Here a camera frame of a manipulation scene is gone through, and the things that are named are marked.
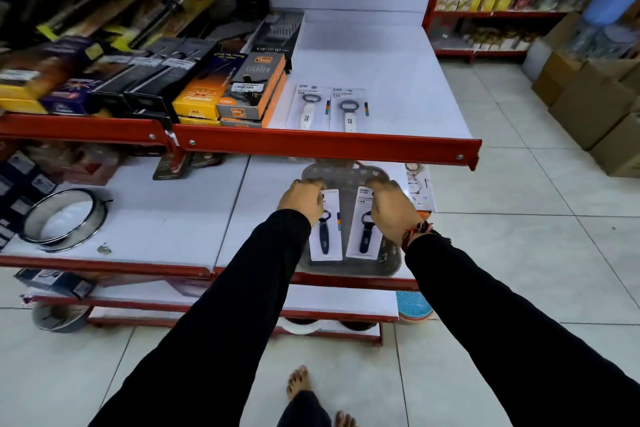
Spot round metal ring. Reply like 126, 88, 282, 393
19, 187, 114, 254

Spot long black box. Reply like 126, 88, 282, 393
90, 38, 187, 113
122, 39, 219, 118

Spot yellow orange blue box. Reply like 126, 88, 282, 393
172, 53, 248, 121

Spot grey orange lighter box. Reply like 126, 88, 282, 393
216, 52, 287, 121

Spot clear packets of goods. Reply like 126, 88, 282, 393
24, 141, 126, 187

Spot red thread bracelet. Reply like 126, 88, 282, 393
400, 221, 435, 252

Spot blue purple box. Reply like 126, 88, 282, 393
40, 55, 133, 115

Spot white carded kitchen tool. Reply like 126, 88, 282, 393
404, 163, 437, 214

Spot grey plastic basket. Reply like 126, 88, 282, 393
295, 160, 404, 278

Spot carded white bottle opener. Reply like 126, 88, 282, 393
286, 84, 332, 132
330, 87, 370, 133

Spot person's right forearm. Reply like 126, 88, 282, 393
404, 232, 640, 427

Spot carded black bottle opener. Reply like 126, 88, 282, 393
346, 186, 385, 261

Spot pale cardboard box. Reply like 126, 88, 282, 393
522, 11, 584, 82

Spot stack of dark blue boxes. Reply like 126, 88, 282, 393
0, 150, 59, 251

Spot person's black trouser leg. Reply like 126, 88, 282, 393
277, 390, 332, 427

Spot white shelving unit red rails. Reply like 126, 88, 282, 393
0, 0, 483, 347

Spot metal bowl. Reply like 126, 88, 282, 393
31, 302, 94, 334

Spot blue mesh shoe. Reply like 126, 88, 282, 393
396, 291, 435, 323

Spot person's right hand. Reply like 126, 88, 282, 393
366, 177, 427, 245

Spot person's left hand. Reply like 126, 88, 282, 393
277, 178, 329, 228

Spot person's left forearm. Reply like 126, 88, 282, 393
90, 209, 312, 427

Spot small brown cardboard box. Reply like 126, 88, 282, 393
531, 51, 584, 108

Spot black carded package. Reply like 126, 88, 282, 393
152, 151, 194, 181

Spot yellow brown box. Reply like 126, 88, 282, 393
0, 38, 104, 103

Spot dark flat box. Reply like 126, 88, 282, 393
14, 269, 96, 300

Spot row of pale packets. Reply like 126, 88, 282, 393
464, 26, 540, 51

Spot large brown cardboard box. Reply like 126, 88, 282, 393
548, 59, 640, 151

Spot flat orange box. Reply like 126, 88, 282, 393
220, 71, 289, 129

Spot boxed metal grater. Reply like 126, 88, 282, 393
241, 10, 306, 70

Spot person's left foot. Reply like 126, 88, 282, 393
286, 365, 314, 403

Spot carded blue bottle opener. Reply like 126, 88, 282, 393
309, 189, 344, 262

